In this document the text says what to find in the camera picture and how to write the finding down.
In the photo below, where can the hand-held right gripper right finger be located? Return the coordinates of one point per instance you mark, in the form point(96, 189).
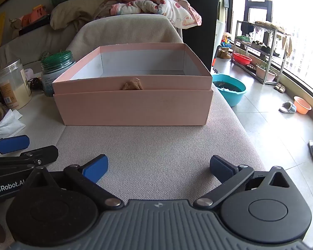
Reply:
point(221, 168)

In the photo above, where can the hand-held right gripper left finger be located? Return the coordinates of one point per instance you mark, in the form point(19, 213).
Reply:
point(97, 168)

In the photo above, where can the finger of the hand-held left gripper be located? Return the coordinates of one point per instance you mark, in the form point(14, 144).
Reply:
point(11, 144)
point(41, 153)

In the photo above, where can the pink cardboard box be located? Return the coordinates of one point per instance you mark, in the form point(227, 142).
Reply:
point(133, 106)

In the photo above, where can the pink soft cloth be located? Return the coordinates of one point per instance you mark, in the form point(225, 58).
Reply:
point(29, 73)

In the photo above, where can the white crumpled tissue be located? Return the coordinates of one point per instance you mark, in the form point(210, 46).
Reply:
point(6, 123)

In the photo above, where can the clear jar of white powder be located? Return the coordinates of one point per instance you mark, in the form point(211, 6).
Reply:
point(14, 88)

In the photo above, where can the grey sofa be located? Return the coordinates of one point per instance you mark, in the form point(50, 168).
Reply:
point(159, 148)

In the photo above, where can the teal plastic basin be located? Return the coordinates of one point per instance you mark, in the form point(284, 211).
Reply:
point(229, 93)

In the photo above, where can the green lid jar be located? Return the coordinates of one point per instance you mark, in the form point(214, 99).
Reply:
point(56, 67)

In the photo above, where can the grey slipper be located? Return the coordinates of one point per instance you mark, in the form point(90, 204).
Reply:
point(287, 107)

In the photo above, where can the brown knotted box tab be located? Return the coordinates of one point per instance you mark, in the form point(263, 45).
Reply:
point(130, 84)

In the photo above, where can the beige sandals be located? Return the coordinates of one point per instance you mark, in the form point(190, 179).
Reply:
point(279, 88)

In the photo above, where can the orange plastic basin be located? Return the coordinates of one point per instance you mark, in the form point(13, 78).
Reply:
point(302, 105)

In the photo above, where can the pink flower pot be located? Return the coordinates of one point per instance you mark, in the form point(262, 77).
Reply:
point(266, 74)

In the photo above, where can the red plastic basin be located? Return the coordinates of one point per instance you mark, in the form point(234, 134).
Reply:
point(242, 58)

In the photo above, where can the brown boots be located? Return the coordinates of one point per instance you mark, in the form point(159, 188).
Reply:
point(223, 54)

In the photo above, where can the dark flat board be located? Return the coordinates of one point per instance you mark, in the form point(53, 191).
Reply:
point(34, 26)

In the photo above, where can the beige plush toy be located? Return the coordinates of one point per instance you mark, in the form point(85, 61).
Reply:
point(15, 24)

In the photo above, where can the metal shoe rack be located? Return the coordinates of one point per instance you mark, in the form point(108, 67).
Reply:
point(275, 57)

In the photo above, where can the colourful plastic toy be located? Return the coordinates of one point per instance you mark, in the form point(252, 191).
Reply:
point(225, 41)

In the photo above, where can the orange plastic toy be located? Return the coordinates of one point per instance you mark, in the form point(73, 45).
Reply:
point(35, 14)

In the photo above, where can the beige sofa cover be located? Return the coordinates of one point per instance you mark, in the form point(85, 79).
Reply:
point(125, 31)

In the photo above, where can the cream blanket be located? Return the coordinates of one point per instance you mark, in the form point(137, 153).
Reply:
point(73, 11)

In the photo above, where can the floral pink quilt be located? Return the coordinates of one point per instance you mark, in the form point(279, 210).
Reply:
point(151, 4)

